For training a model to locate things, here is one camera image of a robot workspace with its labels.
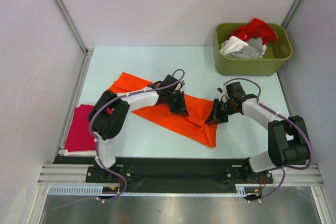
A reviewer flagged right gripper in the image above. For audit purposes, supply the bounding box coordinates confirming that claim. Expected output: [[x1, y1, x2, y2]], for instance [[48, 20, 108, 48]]
[[205, 98, 238, 125]]

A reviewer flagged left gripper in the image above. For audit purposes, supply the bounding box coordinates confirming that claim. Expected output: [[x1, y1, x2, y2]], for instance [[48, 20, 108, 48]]
[[165, 91, 189, 118]]

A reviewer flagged orange t-shirt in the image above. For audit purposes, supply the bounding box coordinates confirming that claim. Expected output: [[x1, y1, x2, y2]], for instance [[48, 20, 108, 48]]
[[109, 72, 217, 148]]

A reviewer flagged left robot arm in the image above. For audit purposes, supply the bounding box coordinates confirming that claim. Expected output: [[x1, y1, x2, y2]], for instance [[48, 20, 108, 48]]
[[88, 74, 189, 182]]

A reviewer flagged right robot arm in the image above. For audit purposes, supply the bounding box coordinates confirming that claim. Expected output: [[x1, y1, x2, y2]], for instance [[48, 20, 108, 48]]
[[205, 78, 313, 184]]

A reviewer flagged white t-shirt in bin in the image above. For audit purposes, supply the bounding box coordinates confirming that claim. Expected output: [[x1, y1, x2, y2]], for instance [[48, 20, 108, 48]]
[[220, 36, 249, 55]]

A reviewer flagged olive green plastic bin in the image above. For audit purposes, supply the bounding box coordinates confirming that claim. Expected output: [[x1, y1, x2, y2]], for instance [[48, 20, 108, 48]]
[[214, 18, 292, 76]]

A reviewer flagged grey t-shirt in bin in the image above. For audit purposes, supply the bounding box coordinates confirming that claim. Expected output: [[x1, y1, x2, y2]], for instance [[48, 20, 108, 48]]
[[225, 38, 267, 59]]

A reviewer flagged red t-shirt in bin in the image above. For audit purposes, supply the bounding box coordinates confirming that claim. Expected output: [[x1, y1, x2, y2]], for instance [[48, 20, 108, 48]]
[[229, 18, 278, 45]]

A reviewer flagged folded magenta t-shirt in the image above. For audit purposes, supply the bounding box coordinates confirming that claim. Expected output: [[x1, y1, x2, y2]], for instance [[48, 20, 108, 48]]
[[64, 104, 116, 153]]

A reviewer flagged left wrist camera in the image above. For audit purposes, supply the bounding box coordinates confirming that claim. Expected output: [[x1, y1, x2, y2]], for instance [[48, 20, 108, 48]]
[[174, 80, 185, 92]]

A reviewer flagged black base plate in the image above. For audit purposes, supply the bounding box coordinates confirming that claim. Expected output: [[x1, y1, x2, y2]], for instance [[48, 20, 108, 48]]
[[54, 155, 274, 193]]

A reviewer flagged white slotted cable duct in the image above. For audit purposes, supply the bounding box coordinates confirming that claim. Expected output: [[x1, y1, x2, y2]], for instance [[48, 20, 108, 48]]
[[48, 185, 261, 198]]

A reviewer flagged left aluminium corner post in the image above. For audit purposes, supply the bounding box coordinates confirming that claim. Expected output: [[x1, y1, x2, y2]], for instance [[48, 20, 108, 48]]
[[39, 0, 91, 54]]

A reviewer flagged aluminium frame rail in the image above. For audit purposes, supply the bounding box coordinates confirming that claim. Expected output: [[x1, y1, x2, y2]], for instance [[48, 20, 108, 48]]
[[37, 164, 324, 187]]

